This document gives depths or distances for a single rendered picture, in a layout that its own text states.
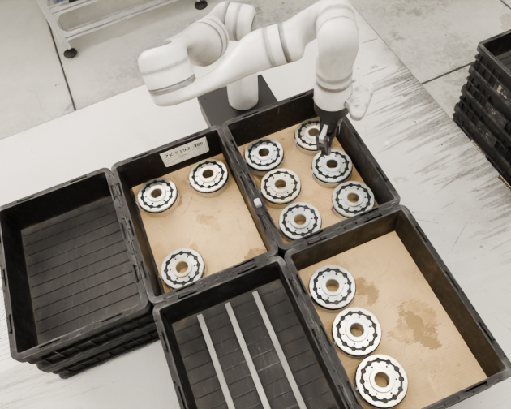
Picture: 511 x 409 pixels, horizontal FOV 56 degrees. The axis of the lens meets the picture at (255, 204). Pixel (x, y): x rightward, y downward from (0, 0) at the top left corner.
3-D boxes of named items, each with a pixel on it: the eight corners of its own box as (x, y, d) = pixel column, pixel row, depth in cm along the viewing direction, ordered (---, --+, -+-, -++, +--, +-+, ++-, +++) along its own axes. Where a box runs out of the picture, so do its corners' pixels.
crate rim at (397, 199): (221, 129, 126) (220, 122, 124) (324, 89, 129) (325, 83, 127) (281, 256, 106) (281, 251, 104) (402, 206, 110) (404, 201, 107)
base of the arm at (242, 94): (225, 92, 150) (219, 49, 135) (253, 84, 151) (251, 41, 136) (233, 114, 145) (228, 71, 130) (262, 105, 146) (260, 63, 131)
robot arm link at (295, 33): (349, -16, 81) (270, 9, 84) (357, 19, 77) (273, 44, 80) (354, 17, 87) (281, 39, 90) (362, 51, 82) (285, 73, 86)
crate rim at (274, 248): (112, 170, 123) (109, 165, 121) (221, 129, 126) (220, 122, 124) (153, 309, 103) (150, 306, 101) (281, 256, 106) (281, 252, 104)
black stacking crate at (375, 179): (227, 151, 134) (221, 124, 125) (324, 114, 138) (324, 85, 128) (284, 272, 115) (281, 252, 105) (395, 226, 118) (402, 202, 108)
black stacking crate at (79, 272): (19, 230, 128) (-6, 210, 118) (124, 190, 131) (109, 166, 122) (40, 373, 109) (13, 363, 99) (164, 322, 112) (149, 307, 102)
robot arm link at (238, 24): (259, -3, 121) (261, 50, 135) (223, -8, 122) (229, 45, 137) (249, 22, 116) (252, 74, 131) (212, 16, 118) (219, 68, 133)
